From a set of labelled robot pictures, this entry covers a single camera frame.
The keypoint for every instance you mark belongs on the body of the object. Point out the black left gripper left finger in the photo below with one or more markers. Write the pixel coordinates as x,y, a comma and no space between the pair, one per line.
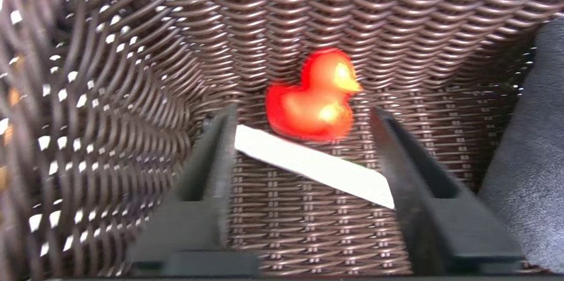
202,197

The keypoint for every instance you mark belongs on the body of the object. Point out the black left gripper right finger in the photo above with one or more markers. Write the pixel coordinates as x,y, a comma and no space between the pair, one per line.
432,210

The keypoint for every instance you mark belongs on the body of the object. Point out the grey sock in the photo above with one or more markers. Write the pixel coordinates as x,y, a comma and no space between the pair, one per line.
528,162

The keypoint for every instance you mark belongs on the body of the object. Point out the white marker pen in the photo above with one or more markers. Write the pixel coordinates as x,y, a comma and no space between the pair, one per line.
317,164

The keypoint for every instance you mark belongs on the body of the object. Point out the small red strawberry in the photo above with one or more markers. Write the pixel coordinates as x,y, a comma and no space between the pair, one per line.
313,100

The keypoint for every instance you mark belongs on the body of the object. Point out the dark brown wicker basket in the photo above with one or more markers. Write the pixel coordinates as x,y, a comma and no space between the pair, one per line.
132,74

